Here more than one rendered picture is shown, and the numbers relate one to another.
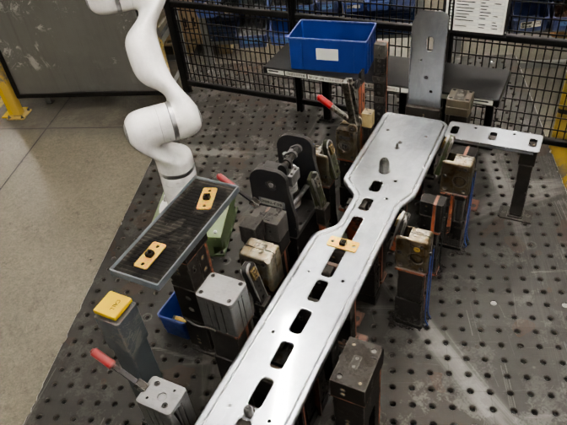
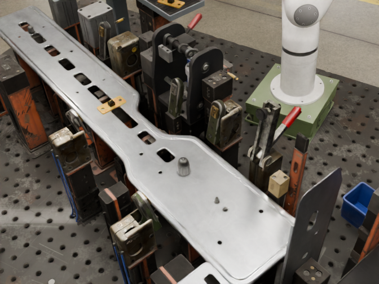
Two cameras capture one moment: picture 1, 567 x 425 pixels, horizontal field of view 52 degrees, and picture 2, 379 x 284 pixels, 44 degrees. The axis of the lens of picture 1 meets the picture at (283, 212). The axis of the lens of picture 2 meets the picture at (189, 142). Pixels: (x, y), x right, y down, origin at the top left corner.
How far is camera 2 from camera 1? 2.01 m
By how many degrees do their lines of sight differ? 74
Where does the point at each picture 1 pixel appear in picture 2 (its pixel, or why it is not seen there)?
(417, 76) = (314, 245)
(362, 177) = (186, 150)
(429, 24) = (321, 194)
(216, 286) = (97, 7)
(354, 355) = (10, 67)
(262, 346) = (65, 45)
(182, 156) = (289, 33)
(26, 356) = not seen: hidden behind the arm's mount
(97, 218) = not seen: outside the picture
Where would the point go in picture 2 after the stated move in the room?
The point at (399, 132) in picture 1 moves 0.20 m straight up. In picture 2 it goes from (246, 219) to (251, 162)
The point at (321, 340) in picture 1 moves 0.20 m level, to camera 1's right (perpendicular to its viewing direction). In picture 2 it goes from (43, 67) to (7, 106)
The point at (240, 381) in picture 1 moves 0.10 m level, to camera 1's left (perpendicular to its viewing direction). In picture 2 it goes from (52, 32) to (67, 18)
